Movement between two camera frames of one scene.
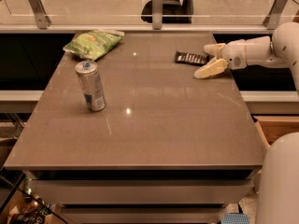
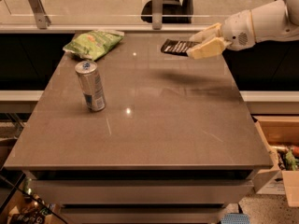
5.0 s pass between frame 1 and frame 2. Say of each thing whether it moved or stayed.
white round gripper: moved
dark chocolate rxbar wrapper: moved
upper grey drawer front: stayed
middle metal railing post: stayed
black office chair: stayed
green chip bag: stayed
